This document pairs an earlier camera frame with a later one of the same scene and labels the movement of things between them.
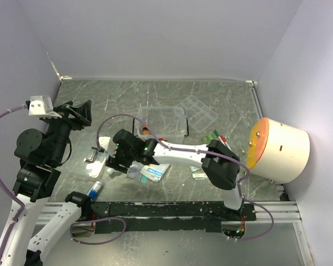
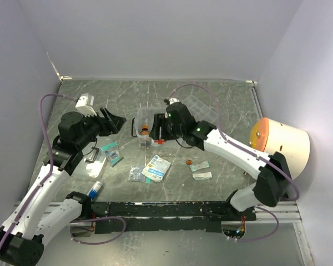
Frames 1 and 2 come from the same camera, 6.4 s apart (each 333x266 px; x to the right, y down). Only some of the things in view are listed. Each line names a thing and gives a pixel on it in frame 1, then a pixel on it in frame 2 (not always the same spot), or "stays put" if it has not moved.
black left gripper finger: [84, 112] -> [113, 119]
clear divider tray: [198, 114] stays put
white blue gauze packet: [155, 172] stays put
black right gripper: [114, 162] -> [160, 120]
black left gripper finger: [77, 124] -> [115, 127]
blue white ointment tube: [92, 192] stays put
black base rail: [186, 216] stays put
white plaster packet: [200, 176] stays put
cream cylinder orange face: [276, 151] stays put
